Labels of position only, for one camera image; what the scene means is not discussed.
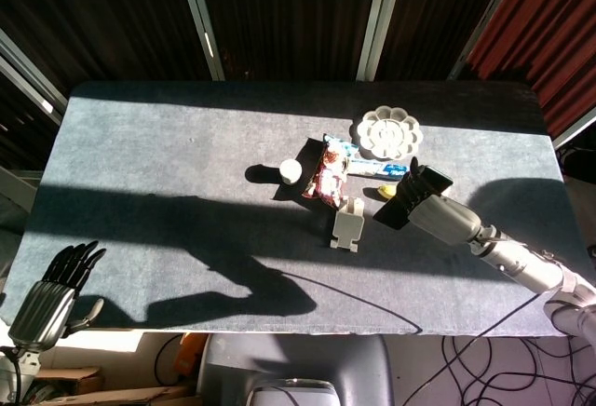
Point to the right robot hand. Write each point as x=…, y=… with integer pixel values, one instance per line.
x=442, y=217

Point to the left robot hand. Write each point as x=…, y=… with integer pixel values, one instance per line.
x=42, y=308

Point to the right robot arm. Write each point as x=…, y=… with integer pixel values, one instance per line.
x=526, y=266

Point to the white phone stand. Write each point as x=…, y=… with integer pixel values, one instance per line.
x=347, y=229

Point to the yellow banana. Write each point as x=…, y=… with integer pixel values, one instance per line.
x=386, y=191

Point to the brown cardboard box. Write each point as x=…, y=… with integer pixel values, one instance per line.
x=70, y=378

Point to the blue white toothpaste box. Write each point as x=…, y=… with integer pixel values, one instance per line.
x=379, y=168

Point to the white flower-shaped palette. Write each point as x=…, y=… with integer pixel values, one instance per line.
x=388, y=133

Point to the red snack bag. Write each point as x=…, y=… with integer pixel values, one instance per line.
x=328, y=180

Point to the blue white small packet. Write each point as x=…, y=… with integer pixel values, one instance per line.
x=342, y=145

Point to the orange device under table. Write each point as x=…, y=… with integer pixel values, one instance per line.
x=188, y=355

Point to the white paper cup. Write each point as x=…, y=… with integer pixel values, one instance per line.
x=291, y=171

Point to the blue-grey table cloth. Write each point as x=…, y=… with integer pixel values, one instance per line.
x=163, y=154

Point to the grey robot torso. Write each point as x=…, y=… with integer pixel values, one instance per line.
x=298, y=364

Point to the orange-brown curtain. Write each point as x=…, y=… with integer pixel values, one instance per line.
x=549, y=29

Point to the dark brown curtain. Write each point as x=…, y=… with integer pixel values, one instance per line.
x=288, y=15

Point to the white window frame post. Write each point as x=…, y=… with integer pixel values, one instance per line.
x=379, y=19
x=200, y=19
x=484, y=19

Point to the white window frame rail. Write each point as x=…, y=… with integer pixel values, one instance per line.
x=32, y=80

